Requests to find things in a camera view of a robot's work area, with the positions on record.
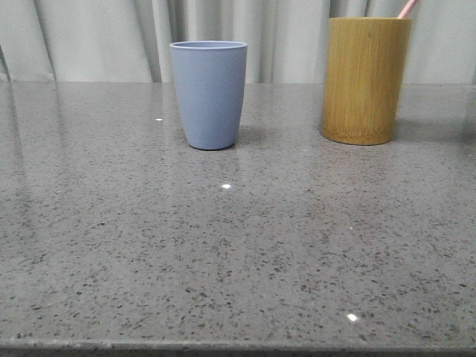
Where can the blue plastic cup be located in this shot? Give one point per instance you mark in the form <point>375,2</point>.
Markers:
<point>209,79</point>

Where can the bamboo cylinder holder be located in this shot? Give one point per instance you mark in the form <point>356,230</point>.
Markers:
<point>365,65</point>

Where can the grey curtain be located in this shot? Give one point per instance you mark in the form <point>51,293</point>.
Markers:
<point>128,41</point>

